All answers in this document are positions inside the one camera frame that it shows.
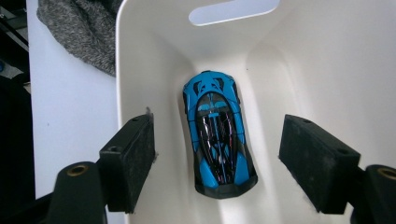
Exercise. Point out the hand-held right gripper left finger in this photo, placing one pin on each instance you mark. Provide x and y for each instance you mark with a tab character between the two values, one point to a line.
129	165

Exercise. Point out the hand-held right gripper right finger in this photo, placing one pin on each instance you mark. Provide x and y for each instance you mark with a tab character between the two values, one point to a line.
317	165

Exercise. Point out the white plastic storage bin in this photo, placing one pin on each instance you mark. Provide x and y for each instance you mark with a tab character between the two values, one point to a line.
311	62

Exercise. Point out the grey fuzzy cloth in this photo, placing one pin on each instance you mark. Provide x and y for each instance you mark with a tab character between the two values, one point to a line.
84	34

